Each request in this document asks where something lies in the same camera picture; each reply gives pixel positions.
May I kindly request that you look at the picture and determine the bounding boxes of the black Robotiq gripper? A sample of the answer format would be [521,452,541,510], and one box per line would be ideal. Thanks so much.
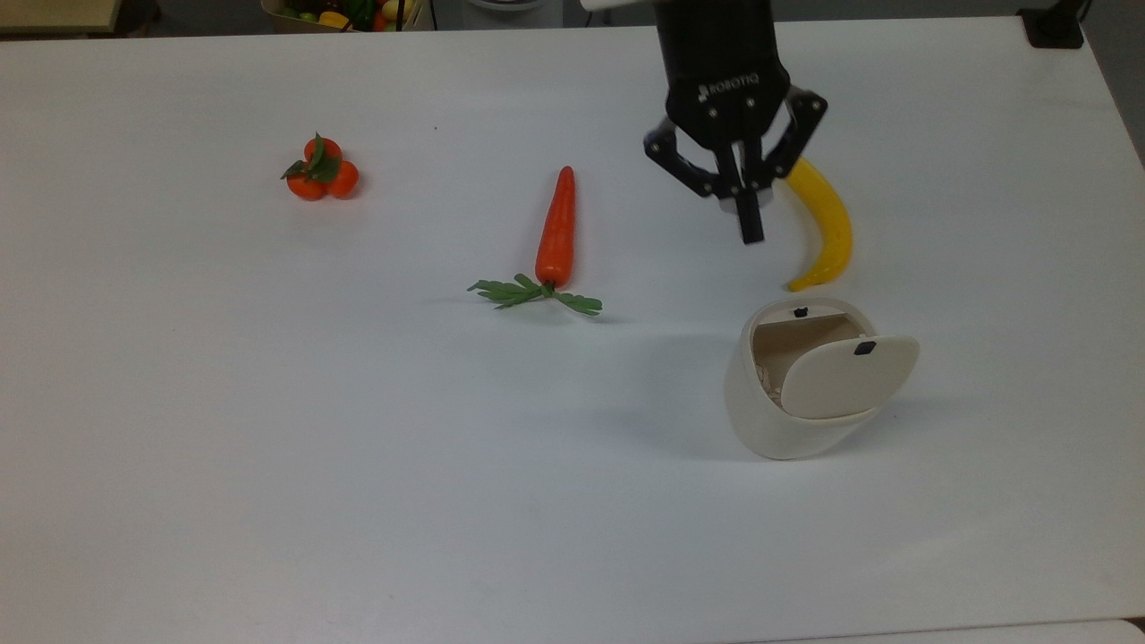
[643,0,829,244]

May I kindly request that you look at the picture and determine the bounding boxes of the beige lidded garbage bin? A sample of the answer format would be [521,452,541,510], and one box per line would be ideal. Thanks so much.
[724,298,921,462]

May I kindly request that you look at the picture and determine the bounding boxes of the yellow toy banana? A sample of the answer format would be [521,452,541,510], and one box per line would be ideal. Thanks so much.
[785,157,853,293]

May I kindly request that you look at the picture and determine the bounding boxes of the orange toy carrot green leaves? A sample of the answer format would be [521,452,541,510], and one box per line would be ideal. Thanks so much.
[467,165,604,317]

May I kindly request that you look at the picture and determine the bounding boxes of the black clamp stand base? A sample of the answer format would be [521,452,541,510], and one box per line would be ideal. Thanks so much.
[1018,0,1086,50]

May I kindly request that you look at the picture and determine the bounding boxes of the box of toy produce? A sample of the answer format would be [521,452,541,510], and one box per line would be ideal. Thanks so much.
[261,0,432,33]

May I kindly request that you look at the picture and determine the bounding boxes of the orange toy tangerine cluster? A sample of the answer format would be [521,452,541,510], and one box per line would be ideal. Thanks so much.
[281,132,360,202]

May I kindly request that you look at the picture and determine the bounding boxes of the wooden board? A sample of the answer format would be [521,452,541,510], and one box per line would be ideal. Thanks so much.
[0,0,126,35]

